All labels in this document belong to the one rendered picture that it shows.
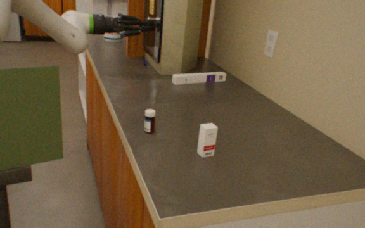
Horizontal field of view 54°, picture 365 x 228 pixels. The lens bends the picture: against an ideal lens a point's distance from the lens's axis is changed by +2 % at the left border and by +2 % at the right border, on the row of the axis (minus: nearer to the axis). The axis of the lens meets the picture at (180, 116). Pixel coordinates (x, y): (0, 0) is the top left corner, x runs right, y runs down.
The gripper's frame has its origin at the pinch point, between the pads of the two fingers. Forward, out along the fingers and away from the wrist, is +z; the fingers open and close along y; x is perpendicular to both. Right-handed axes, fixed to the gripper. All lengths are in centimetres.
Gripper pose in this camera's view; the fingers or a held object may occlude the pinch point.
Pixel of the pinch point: (147, 26)
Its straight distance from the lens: 178.1
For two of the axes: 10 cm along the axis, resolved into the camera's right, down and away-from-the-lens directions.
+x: -2.9, 4.1, 8.6
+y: -1.8, -9.1, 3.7
